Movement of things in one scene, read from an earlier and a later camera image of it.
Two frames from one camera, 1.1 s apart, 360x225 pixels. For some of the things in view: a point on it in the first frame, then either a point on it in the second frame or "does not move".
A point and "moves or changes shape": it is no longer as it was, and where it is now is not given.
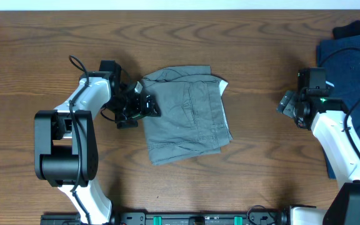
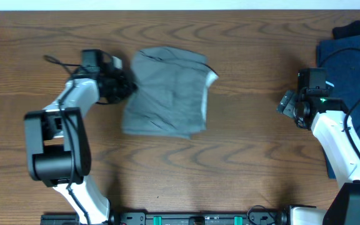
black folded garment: [355, 28] does not move
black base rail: [257, 216] does not move
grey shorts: [193, 120] moves or changes shape
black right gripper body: [289, 101] does not move
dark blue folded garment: [352, 62] does not move
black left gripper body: [127, 106] to [119, 87]
